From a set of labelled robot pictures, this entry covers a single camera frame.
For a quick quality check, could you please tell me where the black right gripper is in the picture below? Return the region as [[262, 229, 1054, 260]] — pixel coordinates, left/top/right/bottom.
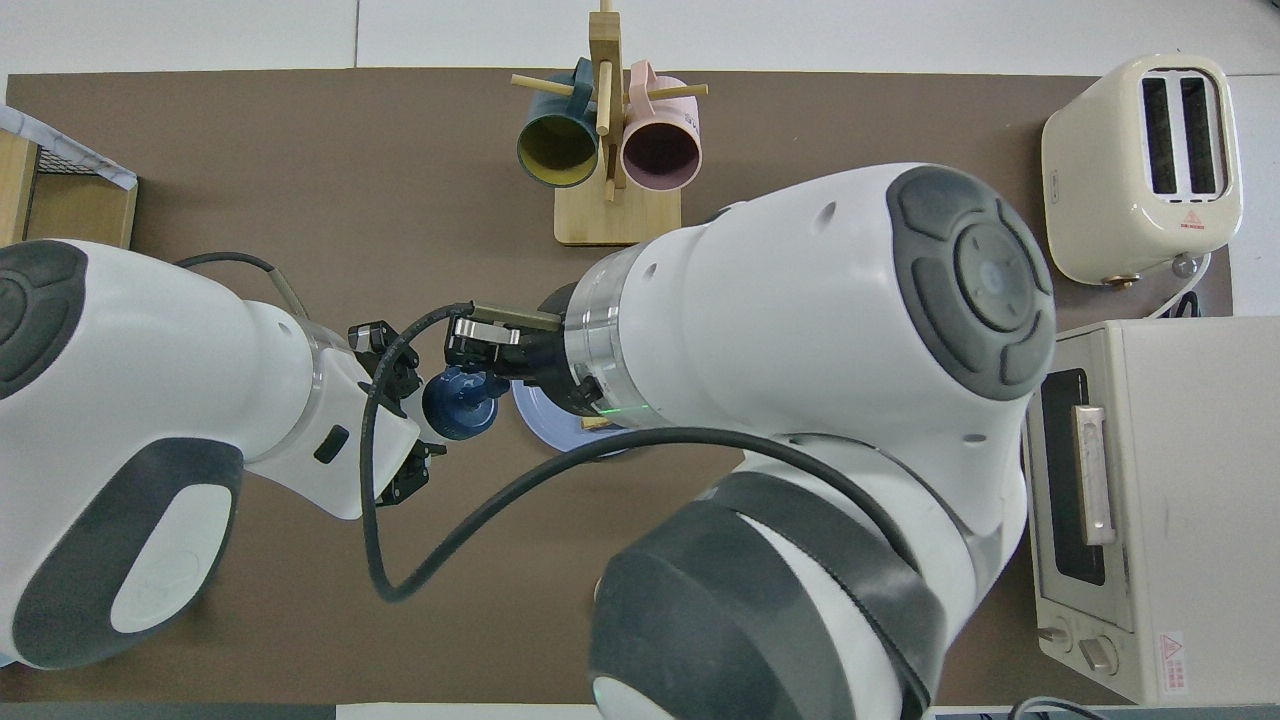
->
[[445, 283, 603, 418]]

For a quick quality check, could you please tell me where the translucent squeeze bottle blue cap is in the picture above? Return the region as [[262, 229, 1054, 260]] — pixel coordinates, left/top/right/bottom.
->
[[400, 365, 513, 446]]

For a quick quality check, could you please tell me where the blue round plate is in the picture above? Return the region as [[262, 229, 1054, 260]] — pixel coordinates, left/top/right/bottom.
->
[[511, 378, 641, 459]]

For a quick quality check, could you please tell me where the wooden mug tree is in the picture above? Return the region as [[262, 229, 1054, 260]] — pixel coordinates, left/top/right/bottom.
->
[[511, 0, 709, 247]]

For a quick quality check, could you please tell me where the brown table mat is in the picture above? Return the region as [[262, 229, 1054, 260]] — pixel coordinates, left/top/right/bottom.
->
[[0, 68, 1233, 706]]

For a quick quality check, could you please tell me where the dark teal mug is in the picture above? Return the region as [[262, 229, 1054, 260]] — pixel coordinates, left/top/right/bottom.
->
[[516, 57, 601, 189]]

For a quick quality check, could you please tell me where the pink mug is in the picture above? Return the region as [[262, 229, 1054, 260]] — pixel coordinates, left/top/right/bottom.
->
[[621, 60, 703, 194]]

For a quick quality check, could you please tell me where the cream two-slot toaster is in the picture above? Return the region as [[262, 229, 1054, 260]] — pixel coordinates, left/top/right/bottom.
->
[[1041, 54, 1244, 286]]

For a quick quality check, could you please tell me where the white toaster oven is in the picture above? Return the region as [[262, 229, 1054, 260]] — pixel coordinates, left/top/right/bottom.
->
[[1020, 318, 1280, 706]]

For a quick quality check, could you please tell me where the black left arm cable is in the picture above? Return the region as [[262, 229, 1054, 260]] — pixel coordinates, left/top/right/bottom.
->
[[175, 252, 311, 321]]

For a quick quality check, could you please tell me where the wooden shelf black wire rack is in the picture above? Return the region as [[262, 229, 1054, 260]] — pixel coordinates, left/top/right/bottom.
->
[[0, 105, 139, 251]]

